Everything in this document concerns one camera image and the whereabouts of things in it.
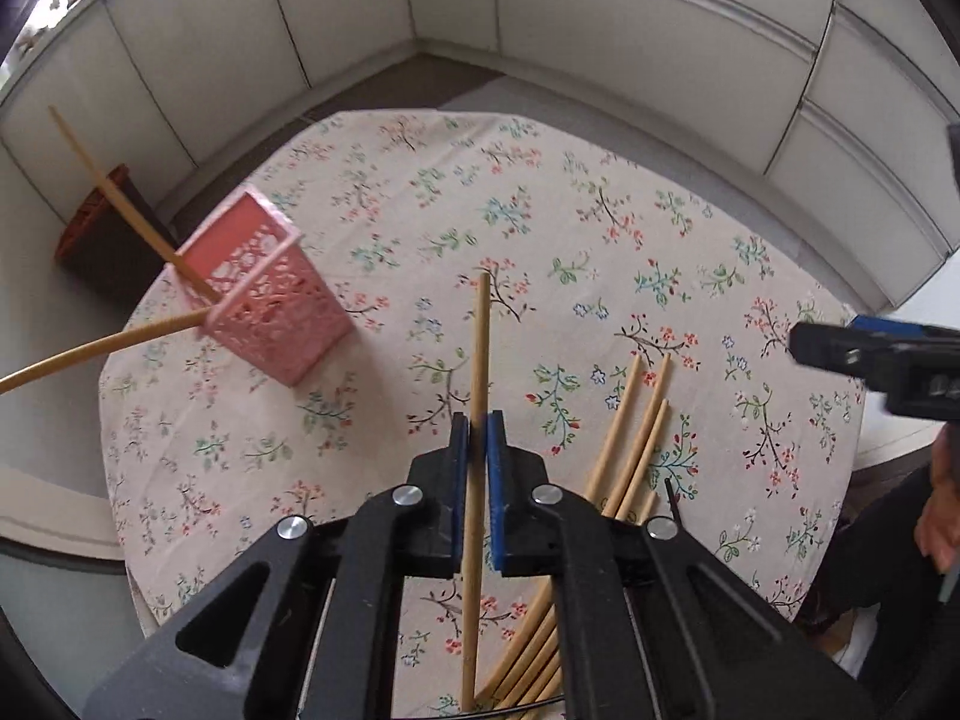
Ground pink plastic lattice basket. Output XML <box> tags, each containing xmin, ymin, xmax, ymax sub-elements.
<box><xmin>174</xmin><ymin>186</ymin><xmax>353</xmax><ymax>387</ymax></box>

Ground wooden chopsticks bundle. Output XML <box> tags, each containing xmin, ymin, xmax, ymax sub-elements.
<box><xmin>491</xmin><ymin>352</ymin><xmax>672</xmax><ymax>713</ymax></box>

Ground dark trash bin red liner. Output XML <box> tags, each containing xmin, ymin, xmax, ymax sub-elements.
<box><xmin>52</xmin><ymin>163</ymin><xmax>177</xmax><ymax>293</ymax></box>

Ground person's right hand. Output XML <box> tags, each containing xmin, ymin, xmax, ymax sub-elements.
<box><xmin>915</xmin><ymin>426</ymin><xmax>960</xmax><ymax>571</ymax></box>

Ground bamboo chopstick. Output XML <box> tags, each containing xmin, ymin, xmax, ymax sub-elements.
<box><xmin>476</xmin><ymin>354</ymin><xmax>644</xmax><ymax>702</ymax></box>
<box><xmin>459</xmin><ymin>272</ymin><xmax>493</xmax><ymax>713</ymax></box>
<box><xmin>525</xmin><ymin>491</ymin><xmax>659</xmax><ymax>720</ymax></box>
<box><xmin>510</xmin><ymin>397</ymin><xmax>670</xmax><ymax>720</ymax></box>
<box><xmin>48</xmin><ymin>105</ymin><xmax>218</xmax><ymax>301</ymax></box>
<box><xmin>0</xmin><ymin>306</ymin><xmax>218</xmax><ymax>396</ymax></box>

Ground white base cabinets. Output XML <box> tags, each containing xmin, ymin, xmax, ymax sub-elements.
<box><xmin>0</xmin><ymin>0</ymin><xmax>960</xmax><ymax>308</ymax></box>

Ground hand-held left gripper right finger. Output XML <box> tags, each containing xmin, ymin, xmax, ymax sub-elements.
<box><xmin>484</xmin><ymin>410</ymin><xmax>878</xmax><ymax>720</ymax></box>

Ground floral tablecloth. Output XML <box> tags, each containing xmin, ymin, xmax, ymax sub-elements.
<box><xmin>97</xmin><ymin>111</ymin><xmax>867</xmax><ymax>720</ymax></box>

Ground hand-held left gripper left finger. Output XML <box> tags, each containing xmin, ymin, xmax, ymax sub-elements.
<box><xmin>79</xmin><ymin>412</ymin><xmax>472</xmax><ymax>720</ymax></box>

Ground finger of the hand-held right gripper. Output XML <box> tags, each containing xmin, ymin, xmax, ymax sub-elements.
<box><xmin>789</xmin><ymin>315</ymin><xmax>960</xmax><ymax>421</ymax></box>

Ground person's dark pants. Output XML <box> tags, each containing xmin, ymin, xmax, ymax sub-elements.
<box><xmin>795</xmin><ymin>461</ymin><xmax>960</xmax><ymax>691</ymax></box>

